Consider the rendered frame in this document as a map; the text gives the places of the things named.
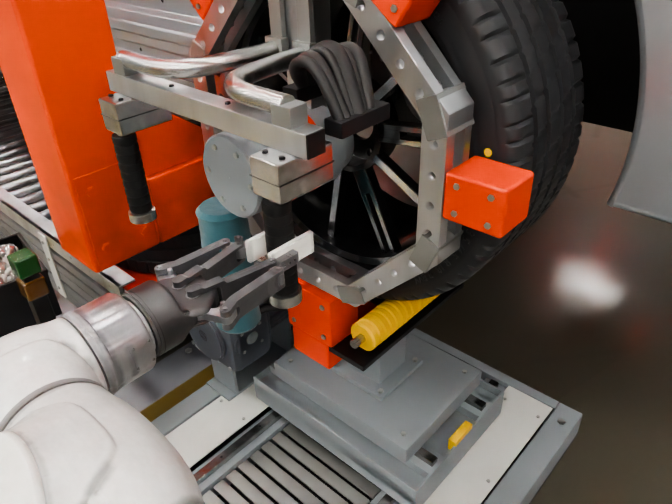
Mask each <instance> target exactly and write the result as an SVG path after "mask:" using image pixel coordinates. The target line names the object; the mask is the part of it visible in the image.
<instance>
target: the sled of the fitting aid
mask: <svg viewBox="0 0 672 504"><path fill-rule="evenodd" d="M294 347H295V346H294ZM294 347H293V348H294ZM293 348H291V349H293ZM291 349H290V350H291ZM290 350H288V351H287V352H289V351H290ZM287 352H286V353H287ZM286 353H284V354H283V355H285V354H286ZM283 355H281V356H280V357H282V356H283ZM280 357H279V358H280ZM279 358H277V359H276V360H278V359H279ZM276 360H275V361H276ZM275 361H273V362H272V363H270V364H269V365H268V366H266V367H265V368H263V369H262V370H261V371H259V372H258V373H257V374H255V375H254V376H253V378H254V385H255V392H256V397H257V398H258V399H259V400H261V401H262V402H264V403H265V404H266V405H268V406H269V407H270V408H272V409H273V410H274V411H276V412H277V413H278V414H280V415H281V416H282V417H284V418H285V419H287V420H288V421H289V422H291V423H292V424H293V425H295V426H296V427H297V428H299V429H300V430H301V431H303V432H304V433H305V434H307V435H308V436H310V437H311V438H312V439H314V440H315V441H316V442H318V443H319V444H320V445H322V446H323V447H324V448H326V449H327V450H329V451H330V452H331V453H333V454H334V455H335V456H337V457H338V458H339V459H341V460H342V461H343V462H345V463H346V464H347V465H349V466H350V467H352V468H353V469H354V470H356V471H357V472H358V473H360V474H361V475H362V476H364V477H365V478H366V479H368V480H369V481H370V482H372V483H373V484H375V485H376V486H377V487H379V488H380V489H381V490H383V491H384V492H385V493H387V494H388V495H389V496H391V497H392V498H393V499H395V500H396V501H398V502H399V503H400V504H424V503H425V502H426V501H427V499H428V498H429V497H430V496H431V495H432V493H433V492H434V491H435V490H436V489H437V488H438V486H439V485H440V484H441V483H442V482H443V481H444V479H445V478H446V477H447V476H448V475H449V473H450V472H451V471H452V470H453V469H454V468H455V466H456V465H457V464H458V463H459V462H460V460H461V459H462V458H463V457H464V456H465V455H466V453H467V452H468V451H469V450H470V449H471V447H472V446H473V445H474V444H475V443H476V442H477V440H478V439H479V438H480V437H481V436H482V435H483V433H484V432H485V431H486V430H487V429H488V427H489V426H490V425H491V424H492V423H493V422H494V420H495V419H496V418H497V417H498V416H499V414H500V413H501V409H502V403H503V397H504V392H505V391H503V390H501V389H499V388H498V387H496V386H494V385H492V384H490V383H488V382H486V381H484V380H483V379H481V380H480V385H479V386H478V387H477V388H476V389H475V390H474V391H473V392H472V393H471V394H470V395H469V396H468V398H467V399H466V400H465V401H464V402H463V403H462V404H461V405H460V406H459V407H458V408H457V409H456V410H455V411H454V413H453V414H452V415H451V416H450V417H449V418H448V419H447V420H446V421H445V422H444V423H443V424H442V425H441V426H440V428H439V429H438V430H437V431H436V432H435V433H434V434H433V435H432V436H431V437H430V438H429V439H428V440H427V441H426V443H425V444H424V445H423V446H422V447H421V448H420V449H419V450H418V451H417V452H416V453H415V454H414V455H413V456H412V458H411V459H410V460H409V461H408V462H407V463H403V462H402V461H400V460H399V459H398V458H396V457H395V456H393V455H392V454H390V453H389V452H387V451H386V450H384V449H383V448H382V447H380V446H379V445H377V444H376V443H374V442H373V441H371V440H370V439H368V438H367V437H365V436H364V435H363V434H361V433H360V432H358V431H357V430H355V429H354V428H352V427H351V426H349V425H348V424H347V423H345V422H344V421H342V420H341V419H339V418H338V417H336V416H335V415H333V414H332V413H330V412H329V411H328V410H326V409H325V408H323V407H322V406H320V405H319V404H317V403H316V402H314V401H313V400H312V399H310V398H309V397H307V396H306V395H304V394H303V393H301V392H300V391H298V390H297V389H295V388H294V387H293V386H291V385H290V384H288V383H287V382H285V381H284V380H282V379H281V378H279V377H278V376H276V374H275V366H274V362H275Z"/></svg>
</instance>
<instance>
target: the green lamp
mask: <svg viewBox="0 0 672 504"><path fill-rule="evenodd" d="M7 260H8V262H9V265H10V267H11V270H12V272H13V273H14V274H15V275H16V276H17V277H18V278H20V279H21V280H23V279H26V278H28V277H30V276H32V275H35V274H37V273H39V272H41V271H42V269H41V266H40V263H39V261H38V258H37V255H36V254H35V253H34V252H33V251H31V250H30V249H29V248H23V249H21V250H18V251H16V252H14V253H11V254H9V255H7Z"/></svg>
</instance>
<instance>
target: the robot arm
mask: <svg viewBox="0 0 672 504"><path fill-rule="evenodd" d="M234 240H235V242H234V243H233V242H230V239H229V238H223V239H221V240H219V241H216V242H214V243H212V244H210V245H208V246H205V247H203V248H201V249H199V250H197V251H194V252H192V253H190V254H188V255H186V256H184V257H181V258H179V259H177V260H175V261H172V262H168V263H164V264H160V265H157V266H155V267H154V270H155V274H156V278H157V281H154V280H148V281H145V282H143V283H141V284H140V285H138V286H136V287H134V288H132V289H130V290H128V291H126V292H124V293H122V294H121V296H120V295H118V294H115V293H107V294H105V295H103V296H101V297H99V298H97V299H95V300H93V301H91V302H89V303H87V304H85V305H83V306H81V307H79V308H77V309H75V310H73V311H69V312H67V313H65V314H64V315H63V316H61V317H59V318H57V319H54V320H52V321H49V322H46V323H43V324H39V325H34V326H29V327H25V328H22V329H20V330H17V331H15V332H12V333H10V334H7V335H5V336H3V337H1V338H0V504H204V502H203V498H202V494H201V492H200V489H199V486H198V484H197V481H196V479H195V477H194V475H193V474H192V472H191V470H190V468H189V467H188V465H187V464H186V462H185V461H184V459H183V458H182V456H181V455H180V454H179V452H178V451H177V450H176V448H175V447H174V446H173V445H172V444H171V443H170V442H169V441H168V439H167V438H166V437H165V436H164V435H163V434H162V433H161V432H160V431H159V430H158V429H157V428H156V427H155V426H154V425H153V424H152V423H151V422H150V421H149V420H148V419H147V418H145V417H144V416H143V415H142V414H141V413H140V412H139V411H137V410H136V409H135V408H133V407H132V406H131V405H130V404H128V403H127V402H125V401H124V400H122V399H120V398H118V397H116V396H114V395H113V394H115V393H116V392H118V391H119V389H121V388H122V387H124V386H126V385H127V384H129V383H130V382H132V381H134V380H135V379H137V378H138V377H140V376H142V375H143V374H145V373H146V372H148V371H150V370H151V369H152V368H153V367H154V366H155V364H156V357H159V356H161V355H162V354H164V353H166V352H167V351H169V350H171V349H172V348H174V347H175V346H177V345H179V344H180V343H182V342H183V341H184V340H185V338H186V336H187V335H188V333H189V332H190V330H191V329H193V328H195V327H197V326H202V325H205V324H207V323H208V322H209V321H212V322H217V323H221V324H222V328H223V330H225V331H229V330H232V329H233V328H234V326H235V325H236V324H237V322H238V321H239V320H240V318H242V317H243V316H244V315H246V314H247V313H249V312H250V311H251V310H253V309H254V308H256V307H257V306H259V305H260V304H261V303H263V302H264V301H266V300H267V299H268V298H270V297H271V296H273V295H274V294H275V293H277V292H278V291H280V290H281V289H283V288H284V287H285V278H284V271H286V270H288V269H289V268H291V267H293V266H294V265H296V264H297V263H298V262H299V260H301V259H302V258H304V257H306V256H307V255H309V254H311V253H313V252H314V241H313V232H312V231H310V230H309V231H307V232H305V233H303V234H301V235H300V236H298V237H296V238H294V239H292V240H291V241H289V242H287V243H285V244H283V245H282V246H280V247H278V248H276V249H274V250H273V251H271V252H269V253H268V259H266V260H264V261H262V262H259V263H257V264H255V265H252V266H250V267H248V268H245V269H243V270H240V271H238V272H236V273H233V274H231V275H229V276H226V277H224V276H225V275H227V274H228V273H229V272H231V271H232V270H233V269H235V268H236V267H237V266H239V265H240V264H241V263H243V262H244V261H245V260H246V256H247V261H248V262H250V263H252V262H254V261H256V260H257V259H259V258H261V257H263V256H264V255H266V254H267V250H266V241H265V232H264V231H263V232H261V233H259V234H256V235H254V236H252V237H251V238H248V239H246V240H245V241H243V237H242V236H240V235H237V236H234ZM220 249H221V250H222V251H221V252H220ZM223 277H224V278H223Z"/></svg>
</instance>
